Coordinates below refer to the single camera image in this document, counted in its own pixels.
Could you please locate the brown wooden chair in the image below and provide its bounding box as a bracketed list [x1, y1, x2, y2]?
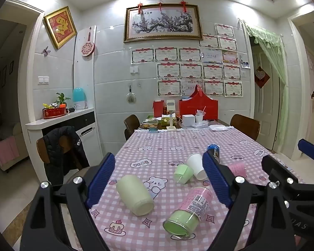
[230, 114, 261, 141]
[36, 135, 82, 173]
[124, 114, 141, 141]

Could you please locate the black puffer jacket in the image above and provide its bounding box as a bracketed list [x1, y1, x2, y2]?
[43, 126, 91, 186]

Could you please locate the clear food container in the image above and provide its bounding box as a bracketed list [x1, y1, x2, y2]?
[141, 118, 159, 130]

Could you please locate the white square box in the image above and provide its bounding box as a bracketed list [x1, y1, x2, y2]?
[181, 114, 196, 129]

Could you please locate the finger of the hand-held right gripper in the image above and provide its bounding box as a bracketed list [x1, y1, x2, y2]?
[261, 155, 302, 189]
[297, 138, 314, 163]

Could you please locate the group of wall certificates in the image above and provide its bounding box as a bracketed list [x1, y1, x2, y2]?
[131, 23, 244, 98]

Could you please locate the framed plum blossom painting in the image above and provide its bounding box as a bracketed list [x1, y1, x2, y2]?
[123, 4, 203, 43]

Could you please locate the small green potted plant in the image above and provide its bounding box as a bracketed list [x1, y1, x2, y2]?
[55, 92, 71, 108]

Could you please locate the pink checkered bear tablecloth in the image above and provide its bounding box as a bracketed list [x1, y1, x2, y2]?
[90, 128, 305, 251]

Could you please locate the green cup with pink label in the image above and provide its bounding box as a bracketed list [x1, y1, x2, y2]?
[162, 186, 213, 240]

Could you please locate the clear plastic cup with straw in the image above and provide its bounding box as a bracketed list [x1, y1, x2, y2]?
[195, 106, 207, 124]

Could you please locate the white paper cup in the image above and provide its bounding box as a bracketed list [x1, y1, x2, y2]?
[186, 153, 208, 180]

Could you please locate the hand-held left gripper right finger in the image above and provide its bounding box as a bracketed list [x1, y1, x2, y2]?
[202, 152, 297, 251]

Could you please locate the small red gift bag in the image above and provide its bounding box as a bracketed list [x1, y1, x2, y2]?
[153, 100, 171, 118]

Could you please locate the framed red calligraphy picture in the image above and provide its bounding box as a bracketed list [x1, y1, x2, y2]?
[43, 6, 78, 50]

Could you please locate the red round tray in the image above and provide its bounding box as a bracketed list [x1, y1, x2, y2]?
[42, 107, 68, 120]

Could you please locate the cream plastic cup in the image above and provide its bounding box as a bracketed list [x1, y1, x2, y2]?
[116, 175, 155, 216]

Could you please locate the large red gift bag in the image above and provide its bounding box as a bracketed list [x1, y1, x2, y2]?
[178, 85, 219, 123]

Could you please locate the blue drink can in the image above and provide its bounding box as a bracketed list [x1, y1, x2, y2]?
[207, 144, 221, 164]

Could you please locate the white panel door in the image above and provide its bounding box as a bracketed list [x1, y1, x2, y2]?
[251, 44, 281, 151]

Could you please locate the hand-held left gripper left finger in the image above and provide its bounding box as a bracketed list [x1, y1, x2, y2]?
[19, 152, 116, 251]

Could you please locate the white desk stand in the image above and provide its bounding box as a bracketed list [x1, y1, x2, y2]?
[166, 100, 177, 131]

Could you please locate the red diamond door decoration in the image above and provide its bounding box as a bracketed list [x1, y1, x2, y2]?
[254, 66, 271, 89]

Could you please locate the white crumpled cloth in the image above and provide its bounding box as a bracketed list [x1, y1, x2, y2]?
[209, 124, 235, 132]

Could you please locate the white counter cabinet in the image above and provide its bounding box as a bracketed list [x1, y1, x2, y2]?
[25, 107, 101, 168]

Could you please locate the green sheer door curtain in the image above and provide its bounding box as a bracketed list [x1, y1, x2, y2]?
[244, 23, 290, 147]

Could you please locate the pink blanket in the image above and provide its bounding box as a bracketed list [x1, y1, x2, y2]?
[0, 135, 19, 167]

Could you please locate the small light green cup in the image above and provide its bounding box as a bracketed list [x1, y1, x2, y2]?
[173, 164, 194, 184]

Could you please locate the red round hanging ornament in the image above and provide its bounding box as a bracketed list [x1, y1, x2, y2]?
[81, 27, 96, 57]

